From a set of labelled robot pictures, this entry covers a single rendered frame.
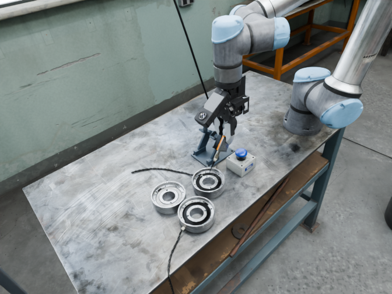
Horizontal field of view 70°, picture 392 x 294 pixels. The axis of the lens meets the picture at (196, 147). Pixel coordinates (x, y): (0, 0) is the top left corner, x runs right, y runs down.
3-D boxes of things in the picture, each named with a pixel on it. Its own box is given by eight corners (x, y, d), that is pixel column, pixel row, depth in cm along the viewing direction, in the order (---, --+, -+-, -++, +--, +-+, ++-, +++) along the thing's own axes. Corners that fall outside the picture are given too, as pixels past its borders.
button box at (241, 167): (241, 178, 93) (242, 167, 90) (226, 167, 97) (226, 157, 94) (257, 165, 97) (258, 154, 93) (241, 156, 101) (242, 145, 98)
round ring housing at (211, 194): (232, 187, 90) (232, 178, 87) (208, 206, 85) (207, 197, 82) (209, 171, 96) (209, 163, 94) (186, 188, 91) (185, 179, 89)
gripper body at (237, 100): (249, 114, 84) (251, 76, 76) (228, 126, 80) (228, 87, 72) (231, 104, 88) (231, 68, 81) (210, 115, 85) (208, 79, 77)
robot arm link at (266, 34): (273, 9, 75) (234, 15, 74) (294, 20, 67) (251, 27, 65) (270, 38, 80) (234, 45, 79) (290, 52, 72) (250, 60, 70)
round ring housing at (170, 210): (146, 204, 87) (143, 195, 85) (170, 184, 93) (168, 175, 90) (169, 222, 81) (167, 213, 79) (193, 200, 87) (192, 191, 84)
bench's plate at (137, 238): (102, 338, 62) (100, 335, 61) (24, 192, 99) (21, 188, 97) (360, 113, 118) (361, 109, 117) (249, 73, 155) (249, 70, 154)
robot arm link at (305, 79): (311, 92, 112) (318, 59, 103) (332, 109, 101) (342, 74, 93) (284, 98, 110) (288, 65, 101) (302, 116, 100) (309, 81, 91)
